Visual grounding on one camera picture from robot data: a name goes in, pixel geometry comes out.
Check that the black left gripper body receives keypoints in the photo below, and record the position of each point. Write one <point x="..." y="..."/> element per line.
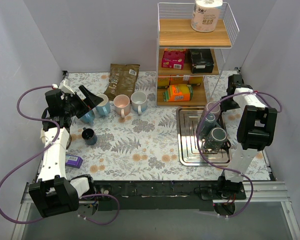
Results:
<point x="81" y="106"/>

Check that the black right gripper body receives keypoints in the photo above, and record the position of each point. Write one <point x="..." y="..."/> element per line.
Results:
<point x="225" y="105"/>

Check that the light blue mug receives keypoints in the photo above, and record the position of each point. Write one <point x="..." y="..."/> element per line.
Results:
<point x="104" y="107"/>

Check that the blue mug yellow inside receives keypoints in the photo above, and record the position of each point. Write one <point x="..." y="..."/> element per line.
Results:
<point x="88" y="118"/>

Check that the pink mug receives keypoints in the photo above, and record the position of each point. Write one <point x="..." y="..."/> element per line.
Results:
<point x="122" y="105"/>

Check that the navy blue mug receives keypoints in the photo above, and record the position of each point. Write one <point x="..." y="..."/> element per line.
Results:
<point x="89" y="136"/>

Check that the white blue gradient mug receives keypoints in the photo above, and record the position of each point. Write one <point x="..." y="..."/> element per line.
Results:
<point x="139" y="102"/>

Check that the teal grey mug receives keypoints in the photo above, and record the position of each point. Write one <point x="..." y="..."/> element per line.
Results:
<point x="206" y="123"/>

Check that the dark green mug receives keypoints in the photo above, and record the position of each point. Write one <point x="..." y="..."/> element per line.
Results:
<point x="215" y="139"/>

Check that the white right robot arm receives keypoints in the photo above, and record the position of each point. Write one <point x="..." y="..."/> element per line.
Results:
<point x="255" y="131"/>

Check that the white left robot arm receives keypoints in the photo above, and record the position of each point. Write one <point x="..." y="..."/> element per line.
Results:
<point x="53" y="193"/>

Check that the brown snack bag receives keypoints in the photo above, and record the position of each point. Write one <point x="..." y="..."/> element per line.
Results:
<point x="122" y="80"/>

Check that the black box on shelf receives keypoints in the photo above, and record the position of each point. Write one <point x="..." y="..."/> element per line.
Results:
<point x="201" y="61"/>

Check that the purple small box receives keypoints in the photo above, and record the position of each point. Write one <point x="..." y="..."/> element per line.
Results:
<point x="73" y="161"/>

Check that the orange green sponge pack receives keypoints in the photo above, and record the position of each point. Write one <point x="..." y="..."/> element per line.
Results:
<point x="178" y="93"/>

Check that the steel tray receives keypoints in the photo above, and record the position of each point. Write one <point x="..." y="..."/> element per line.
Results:
<point x="187" y="118"/>

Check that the pink Mommy box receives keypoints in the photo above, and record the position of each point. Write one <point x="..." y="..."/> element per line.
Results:
<point x="173" y="58"/>

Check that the yellow sponge packs row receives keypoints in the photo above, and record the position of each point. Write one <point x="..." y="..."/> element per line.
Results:
<point x="165" y="81"/>

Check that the toilet paper roll on shelf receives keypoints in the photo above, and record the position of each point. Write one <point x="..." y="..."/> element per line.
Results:
<point x="206" y="15"/>

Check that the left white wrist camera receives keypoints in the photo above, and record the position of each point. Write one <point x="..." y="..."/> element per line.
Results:
<point x="64" y="87"/>

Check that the white wire wooden shelf rack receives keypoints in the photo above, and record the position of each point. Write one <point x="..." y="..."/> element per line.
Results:
<point x="186" y="56"/>

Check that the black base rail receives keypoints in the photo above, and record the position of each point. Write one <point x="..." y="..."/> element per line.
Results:
<point x="164" y="194"/>

